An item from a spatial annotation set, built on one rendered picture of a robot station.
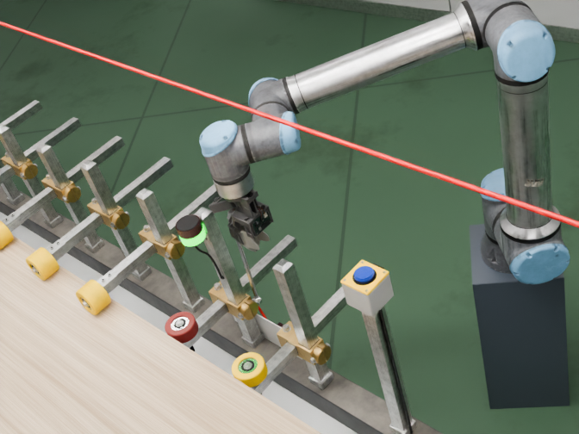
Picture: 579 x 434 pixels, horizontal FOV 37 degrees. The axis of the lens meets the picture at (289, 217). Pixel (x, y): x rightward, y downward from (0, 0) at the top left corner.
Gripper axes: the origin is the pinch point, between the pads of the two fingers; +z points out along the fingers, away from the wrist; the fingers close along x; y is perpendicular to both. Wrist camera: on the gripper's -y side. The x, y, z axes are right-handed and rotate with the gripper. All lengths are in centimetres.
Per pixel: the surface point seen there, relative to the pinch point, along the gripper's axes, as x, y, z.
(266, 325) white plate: -5.7, 1.9, 23.9
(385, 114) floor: 162, -104, 101
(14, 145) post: -8, -102, -3
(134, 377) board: -41.3, -4.7, 11.0
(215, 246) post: -8.9, -1.7, -6.7
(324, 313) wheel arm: 1.7, 18.2, 16.5
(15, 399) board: -63, -26, 11
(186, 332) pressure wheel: -24.7, -3.6, 10.6
